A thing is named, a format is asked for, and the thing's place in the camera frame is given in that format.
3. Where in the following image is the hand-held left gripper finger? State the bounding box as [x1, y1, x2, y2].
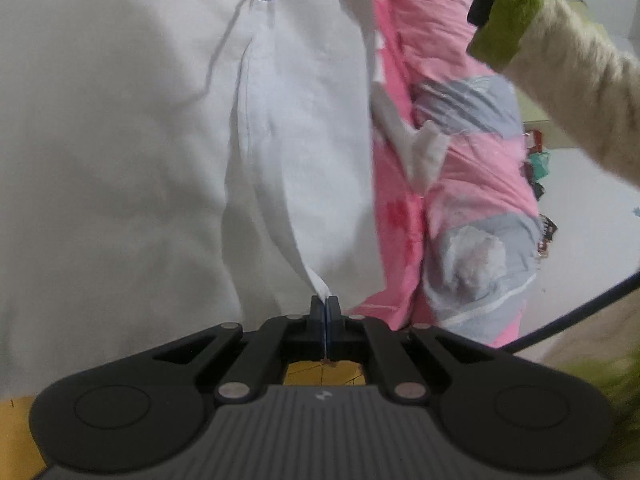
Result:
[150, 296, 326, 403]
[327, 296, 501, 405]

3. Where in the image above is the white button shirt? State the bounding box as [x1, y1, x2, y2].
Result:
[0, 0, 448, 401]

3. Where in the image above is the person's right forearm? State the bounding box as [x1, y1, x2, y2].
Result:
[467, 0, 640, 186]

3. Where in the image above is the pink and grey quilt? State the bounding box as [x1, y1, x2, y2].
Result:
[345, 0, 543, 351]

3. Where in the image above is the green fleece clothing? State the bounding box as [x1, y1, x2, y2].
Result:
[545, 345, 640, 480]

